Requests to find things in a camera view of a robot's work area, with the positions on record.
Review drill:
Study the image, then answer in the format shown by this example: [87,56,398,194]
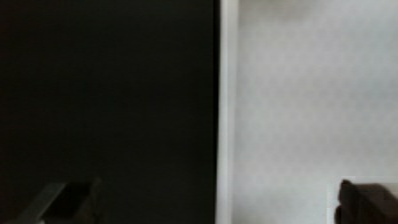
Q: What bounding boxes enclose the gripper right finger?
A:
[334,180,398,224]

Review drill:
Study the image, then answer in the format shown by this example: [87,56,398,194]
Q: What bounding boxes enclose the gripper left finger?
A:
[16,180,101,224]

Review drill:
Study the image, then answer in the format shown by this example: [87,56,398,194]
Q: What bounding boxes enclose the white desk top tray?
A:
[215,0,398,224]

